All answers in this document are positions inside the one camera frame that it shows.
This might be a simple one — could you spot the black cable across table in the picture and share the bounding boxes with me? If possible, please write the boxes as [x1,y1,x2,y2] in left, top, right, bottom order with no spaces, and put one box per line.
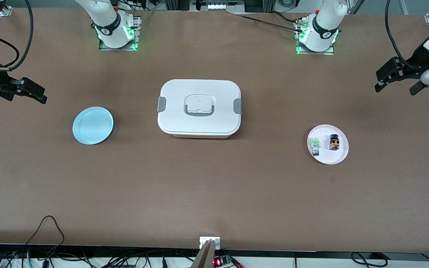
[237,11,305,32]

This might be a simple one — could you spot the white power strip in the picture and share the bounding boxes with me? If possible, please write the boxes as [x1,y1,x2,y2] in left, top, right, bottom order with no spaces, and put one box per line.
[207,2,245,10]

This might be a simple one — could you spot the black coiled cable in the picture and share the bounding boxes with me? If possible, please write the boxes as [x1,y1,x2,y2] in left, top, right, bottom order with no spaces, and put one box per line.
[350,252,390,268]

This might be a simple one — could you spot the pink round plate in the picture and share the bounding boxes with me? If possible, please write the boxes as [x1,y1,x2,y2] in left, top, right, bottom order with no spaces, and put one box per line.
[307,124,349,165]

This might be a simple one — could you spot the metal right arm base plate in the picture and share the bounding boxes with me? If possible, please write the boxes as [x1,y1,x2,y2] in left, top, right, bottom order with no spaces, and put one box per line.
[99,11,143,51]

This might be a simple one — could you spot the white lidded lunch box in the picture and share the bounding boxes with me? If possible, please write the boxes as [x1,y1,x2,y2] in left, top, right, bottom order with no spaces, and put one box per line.
[157,79,243,139]

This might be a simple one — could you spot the aluminium camera mount bar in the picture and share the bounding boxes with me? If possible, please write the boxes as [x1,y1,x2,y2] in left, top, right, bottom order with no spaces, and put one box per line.
[191,240,217,268]

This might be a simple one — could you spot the thin black looped cable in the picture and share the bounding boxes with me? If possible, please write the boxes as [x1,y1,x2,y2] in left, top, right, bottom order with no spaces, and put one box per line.
[25,215,65,257]

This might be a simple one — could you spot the red-lit electronics board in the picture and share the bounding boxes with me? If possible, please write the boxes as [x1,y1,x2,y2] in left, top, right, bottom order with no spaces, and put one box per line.
[212,255,234,267]

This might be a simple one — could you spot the light blue round plate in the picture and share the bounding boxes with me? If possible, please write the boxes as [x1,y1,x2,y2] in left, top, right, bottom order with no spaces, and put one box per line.
[72,106,114,145]

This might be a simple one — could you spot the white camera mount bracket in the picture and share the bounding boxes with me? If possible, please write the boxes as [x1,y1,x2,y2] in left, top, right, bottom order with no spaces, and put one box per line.
[200,237,221,250]

